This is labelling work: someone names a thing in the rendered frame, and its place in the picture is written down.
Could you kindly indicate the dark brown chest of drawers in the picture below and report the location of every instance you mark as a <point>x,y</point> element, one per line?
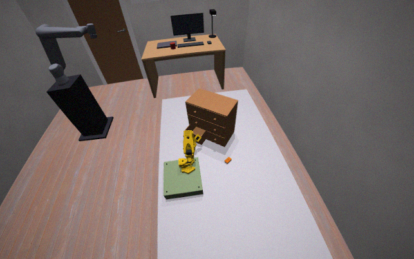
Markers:
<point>217,103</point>

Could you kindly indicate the orange 9v battery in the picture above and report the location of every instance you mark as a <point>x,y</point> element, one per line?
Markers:
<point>227,160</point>

